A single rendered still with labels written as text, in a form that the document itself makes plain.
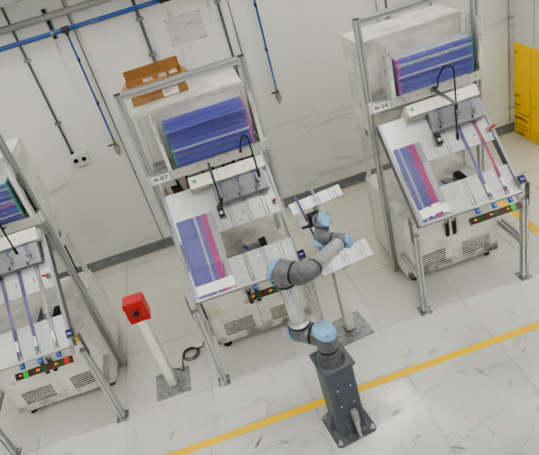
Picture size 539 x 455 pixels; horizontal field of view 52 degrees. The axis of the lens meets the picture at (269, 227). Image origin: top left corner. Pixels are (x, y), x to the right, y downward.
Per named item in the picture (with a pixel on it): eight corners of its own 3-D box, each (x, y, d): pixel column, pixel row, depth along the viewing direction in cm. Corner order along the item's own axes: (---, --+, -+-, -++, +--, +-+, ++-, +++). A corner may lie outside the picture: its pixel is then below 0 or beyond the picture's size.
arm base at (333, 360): (350, 361, 287) (347, 348, 282) (325, 374, 284) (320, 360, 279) (337, 343, 300) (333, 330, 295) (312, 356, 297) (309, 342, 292)
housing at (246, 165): (265, 172, 359) (265, 164, 346) (194, 197, 356) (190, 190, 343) (262, 162, 361) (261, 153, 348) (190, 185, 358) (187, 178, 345)
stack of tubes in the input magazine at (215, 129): (255, 142, 339) (244, 101, 324) (176, 168, 336) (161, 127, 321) (252, 134, 349) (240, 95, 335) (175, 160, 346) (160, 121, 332)
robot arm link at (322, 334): (333, 356, 280) (328, 337, 273) (310, 350, 287) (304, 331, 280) (343, 339, 288) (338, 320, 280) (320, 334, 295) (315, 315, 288)
